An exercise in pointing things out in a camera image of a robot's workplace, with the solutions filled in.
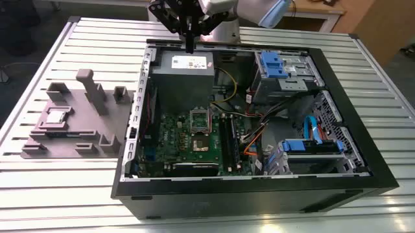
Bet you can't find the metal socket cover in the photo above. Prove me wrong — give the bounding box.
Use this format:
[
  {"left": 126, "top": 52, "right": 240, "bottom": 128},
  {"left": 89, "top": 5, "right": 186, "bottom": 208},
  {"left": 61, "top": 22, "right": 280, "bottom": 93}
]
[{"left": 189, "top": 107, "right": 213, "bottom": 134}]

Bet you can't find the black office chair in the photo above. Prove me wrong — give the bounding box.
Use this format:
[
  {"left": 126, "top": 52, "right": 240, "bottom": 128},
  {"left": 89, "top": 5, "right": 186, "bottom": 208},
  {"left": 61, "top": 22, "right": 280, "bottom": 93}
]
[{"left": 0, "top": 0, "right": 41, "bottom": 58}]

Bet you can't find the grey parts rack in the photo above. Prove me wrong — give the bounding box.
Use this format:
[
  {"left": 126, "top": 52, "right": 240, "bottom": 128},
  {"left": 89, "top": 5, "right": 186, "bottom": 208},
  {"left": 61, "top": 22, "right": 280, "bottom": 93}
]
[{"left": 19, "top": 68, "right": 137, "bottom": 160}]

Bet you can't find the orange wire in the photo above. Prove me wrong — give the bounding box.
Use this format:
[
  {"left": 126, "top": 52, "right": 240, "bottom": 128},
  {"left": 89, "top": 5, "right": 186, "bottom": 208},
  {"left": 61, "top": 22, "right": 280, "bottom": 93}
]
[{"left": 242, "top": 132, "right": 262, "bottom": 156}]

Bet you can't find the yellow wire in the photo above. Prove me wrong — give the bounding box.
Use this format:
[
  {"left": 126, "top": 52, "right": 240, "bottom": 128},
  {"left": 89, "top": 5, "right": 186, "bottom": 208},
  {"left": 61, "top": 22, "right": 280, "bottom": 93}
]
[{"left": 209, "top": 67, "right": 237, "bottom": 105}]

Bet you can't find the hard disk in blue carrier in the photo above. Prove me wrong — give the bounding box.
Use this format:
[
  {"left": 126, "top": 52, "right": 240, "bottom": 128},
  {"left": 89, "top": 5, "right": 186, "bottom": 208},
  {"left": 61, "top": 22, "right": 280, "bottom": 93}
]
[{"left": 280, "top": 139, "right": 345, "bottom": 156}]

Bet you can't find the black PC case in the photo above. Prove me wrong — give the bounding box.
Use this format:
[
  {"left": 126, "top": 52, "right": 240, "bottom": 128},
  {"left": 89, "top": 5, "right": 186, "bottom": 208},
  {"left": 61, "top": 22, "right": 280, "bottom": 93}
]
[{"left": 110, "top": 38, "right": 400, "bottom": 220}]

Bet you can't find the silver disk bay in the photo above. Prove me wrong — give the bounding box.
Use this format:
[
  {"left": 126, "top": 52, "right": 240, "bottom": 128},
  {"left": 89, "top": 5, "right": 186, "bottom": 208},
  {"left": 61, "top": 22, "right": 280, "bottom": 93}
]
[{"left": 264, "top": 145, "right": 366, "bottom": 176}]

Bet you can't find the green motherboard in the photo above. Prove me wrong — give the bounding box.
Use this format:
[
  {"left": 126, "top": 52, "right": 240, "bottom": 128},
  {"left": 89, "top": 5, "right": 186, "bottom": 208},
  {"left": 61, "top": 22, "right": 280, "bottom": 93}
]
[{"left": 135, "top": 106, "right": 256, "bottom": 178}]

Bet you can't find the blue plastic drive bracket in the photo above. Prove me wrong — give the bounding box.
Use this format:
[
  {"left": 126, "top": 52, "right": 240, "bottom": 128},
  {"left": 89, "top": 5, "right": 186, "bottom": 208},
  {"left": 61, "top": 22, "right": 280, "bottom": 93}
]
[{"left": 260, "top": 51, "right": 289, "bottom": 80}]

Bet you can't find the metal drive cage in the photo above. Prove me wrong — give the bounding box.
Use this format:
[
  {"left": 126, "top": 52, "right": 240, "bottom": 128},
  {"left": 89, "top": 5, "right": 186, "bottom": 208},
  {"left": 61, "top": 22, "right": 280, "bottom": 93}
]
[{"left": 252, "top": 50, "right": 324, "bottom": 105}]

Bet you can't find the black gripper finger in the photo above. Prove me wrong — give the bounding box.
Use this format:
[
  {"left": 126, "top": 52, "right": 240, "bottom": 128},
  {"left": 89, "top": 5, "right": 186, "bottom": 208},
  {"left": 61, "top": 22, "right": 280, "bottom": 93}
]
[
  {"left": 188, "top": 0, "right": 225, "bottom": 54},
  {"left": 147, "top": 0, "right": 189, "bottom": 53}
]

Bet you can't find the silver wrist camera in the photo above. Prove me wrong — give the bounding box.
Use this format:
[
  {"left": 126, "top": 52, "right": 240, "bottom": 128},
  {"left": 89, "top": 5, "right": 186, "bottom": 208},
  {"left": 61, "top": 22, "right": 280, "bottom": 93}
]
[{"left": 196, "top": 0, "right": 240, "bottom": 16}]

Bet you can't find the CPU socket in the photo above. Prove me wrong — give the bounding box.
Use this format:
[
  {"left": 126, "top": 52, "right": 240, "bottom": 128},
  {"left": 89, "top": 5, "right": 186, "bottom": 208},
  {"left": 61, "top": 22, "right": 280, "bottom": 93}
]
[{"left": 190, "top": 135, "right": 213, "bottom": 152}]

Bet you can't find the wooden cabinet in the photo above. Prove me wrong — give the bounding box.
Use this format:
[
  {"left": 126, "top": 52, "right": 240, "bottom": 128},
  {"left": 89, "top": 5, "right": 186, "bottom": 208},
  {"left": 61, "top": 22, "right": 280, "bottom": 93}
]
[{"left": 333, "top": 0, "right": 415, "bottom": 66}]

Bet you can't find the black graphics card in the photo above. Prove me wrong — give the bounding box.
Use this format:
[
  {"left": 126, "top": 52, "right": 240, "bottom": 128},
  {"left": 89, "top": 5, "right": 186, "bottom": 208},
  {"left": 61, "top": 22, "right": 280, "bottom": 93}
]
[{"left": 162, "top": 161, "right": 220, "bottom": 177}]

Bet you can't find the grey power supply unit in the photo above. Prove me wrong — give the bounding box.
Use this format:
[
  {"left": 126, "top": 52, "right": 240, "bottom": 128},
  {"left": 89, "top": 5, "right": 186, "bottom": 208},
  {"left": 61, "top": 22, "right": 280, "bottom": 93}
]
[{"left": 149, "top": 50, "right": 214, "bottom": 115}]

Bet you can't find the blue flat wire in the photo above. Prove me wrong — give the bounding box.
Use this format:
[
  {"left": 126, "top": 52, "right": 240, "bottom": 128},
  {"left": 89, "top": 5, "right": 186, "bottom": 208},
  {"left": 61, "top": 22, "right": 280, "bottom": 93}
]
[{"left": 304, "top": 116, "right": 324, "bottom": 144}]

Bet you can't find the black cable bundle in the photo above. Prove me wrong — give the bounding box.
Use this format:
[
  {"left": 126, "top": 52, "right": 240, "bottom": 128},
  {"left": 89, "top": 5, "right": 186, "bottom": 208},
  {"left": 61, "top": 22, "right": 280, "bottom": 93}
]
[{"left": 241, "top": 90, "right": 317, "bottom": 175}]

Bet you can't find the silver CPU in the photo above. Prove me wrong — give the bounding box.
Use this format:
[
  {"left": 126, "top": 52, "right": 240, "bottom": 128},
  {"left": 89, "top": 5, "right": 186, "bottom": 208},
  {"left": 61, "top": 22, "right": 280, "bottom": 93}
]
[{"left": 45, "top": 110, "right": 67, "bottom": 125}]

